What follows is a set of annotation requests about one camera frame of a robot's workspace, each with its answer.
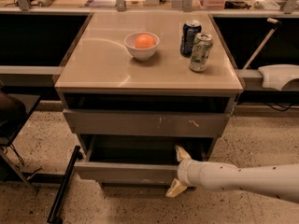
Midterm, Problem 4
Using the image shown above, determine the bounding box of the grey drawer cabinet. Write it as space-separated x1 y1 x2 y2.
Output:
53 10 244 191

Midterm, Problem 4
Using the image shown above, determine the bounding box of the black metal floor bar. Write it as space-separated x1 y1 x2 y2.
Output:
47 146 80 224

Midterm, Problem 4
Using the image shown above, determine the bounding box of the white stick with tip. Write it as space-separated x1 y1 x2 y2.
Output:
243 18 281 70

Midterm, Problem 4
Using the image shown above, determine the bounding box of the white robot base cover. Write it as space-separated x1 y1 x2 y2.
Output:
258 64 299 91

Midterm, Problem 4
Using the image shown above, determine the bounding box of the orange fruit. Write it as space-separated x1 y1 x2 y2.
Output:
135 34 156 49

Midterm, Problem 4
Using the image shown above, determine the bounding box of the grey top drawer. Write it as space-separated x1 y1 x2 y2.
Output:
64 109 229 138

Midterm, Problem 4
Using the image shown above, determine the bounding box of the white ceramic bowl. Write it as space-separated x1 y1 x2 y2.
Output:
124 32 160 61

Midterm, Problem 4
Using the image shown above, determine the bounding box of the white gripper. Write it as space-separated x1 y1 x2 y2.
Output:
166 146 202 198

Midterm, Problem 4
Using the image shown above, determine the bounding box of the green white soda can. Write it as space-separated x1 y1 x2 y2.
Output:
189 33 214 72

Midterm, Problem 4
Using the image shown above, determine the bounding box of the dark blue soda can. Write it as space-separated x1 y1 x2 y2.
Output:
180 20 202 56

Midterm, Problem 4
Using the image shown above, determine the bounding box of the grey drawer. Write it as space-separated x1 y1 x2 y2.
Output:
64 109 229 138
75 135 216 186

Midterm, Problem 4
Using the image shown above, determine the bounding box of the dark chair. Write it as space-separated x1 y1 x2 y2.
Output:
0 91 40 193

